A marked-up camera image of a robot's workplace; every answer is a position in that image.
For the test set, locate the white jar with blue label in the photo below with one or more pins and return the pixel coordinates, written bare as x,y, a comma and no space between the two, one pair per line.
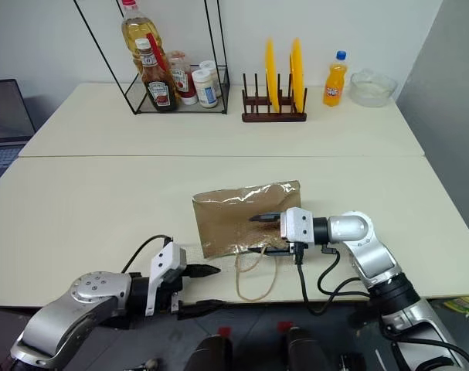
205,92
208,65

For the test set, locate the dark grey laptop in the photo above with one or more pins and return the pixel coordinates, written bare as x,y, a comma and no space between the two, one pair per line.
6,112

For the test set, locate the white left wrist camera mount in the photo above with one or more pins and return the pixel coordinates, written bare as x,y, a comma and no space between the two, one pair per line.
165,259

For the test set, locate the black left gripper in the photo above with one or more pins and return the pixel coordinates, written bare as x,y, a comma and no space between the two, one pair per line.
167,297

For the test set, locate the yellow plate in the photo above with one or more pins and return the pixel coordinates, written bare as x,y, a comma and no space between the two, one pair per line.
272,77
297,77

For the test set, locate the brown paper bag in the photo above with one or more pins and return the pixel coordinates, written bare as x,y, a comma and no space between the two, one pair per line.
226,224

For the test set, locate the large cooking oil bottle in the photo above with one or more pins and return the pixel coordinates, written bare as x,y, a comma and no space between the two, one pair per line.
131,35

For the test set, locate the dark rounded shape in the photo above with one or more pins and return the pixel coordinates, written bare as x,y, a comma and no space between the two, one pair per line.
303,349
211,353

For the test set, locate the dark wooden plate rack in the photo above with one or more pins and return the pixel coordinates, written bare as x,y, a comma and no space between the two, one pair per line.
274,117

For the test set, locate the clear glass bowl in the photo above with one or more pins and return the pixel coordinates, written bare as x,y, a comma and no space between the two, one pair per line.
373,90

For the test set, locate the orange soda bottle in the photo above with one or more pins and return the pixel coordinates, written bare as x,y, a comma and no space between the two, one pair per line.
334,89

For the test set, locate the small red tab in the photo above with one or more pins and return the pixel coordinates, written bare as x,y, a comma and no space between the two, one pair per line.
284,326
225,331

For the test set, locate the yellow green packet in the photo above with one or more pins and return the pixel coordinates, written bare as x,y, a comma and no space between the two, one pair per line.
462,307

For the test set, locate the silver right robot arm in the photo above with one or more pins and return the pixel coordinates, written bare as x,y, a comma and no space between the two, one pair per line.
373,255

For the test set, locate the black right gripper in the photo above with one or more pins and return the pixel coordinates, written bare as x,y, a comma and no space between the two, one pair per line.
296,247

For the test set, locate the red ketchup bottle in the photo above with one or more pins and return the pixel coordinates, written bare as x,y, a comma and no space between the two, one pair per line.
182,79

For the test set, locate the dark brown sauce bottle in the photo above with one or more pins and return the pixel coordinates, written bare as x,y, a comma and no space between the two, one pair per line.
158,92

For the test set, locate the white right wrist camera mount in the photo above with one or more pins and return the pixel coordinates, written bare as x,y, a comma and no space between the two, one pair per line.
296,226

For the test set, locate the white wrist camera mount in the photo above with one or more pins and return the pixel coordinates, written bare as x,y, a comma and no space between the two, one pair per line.
296,226
165,259

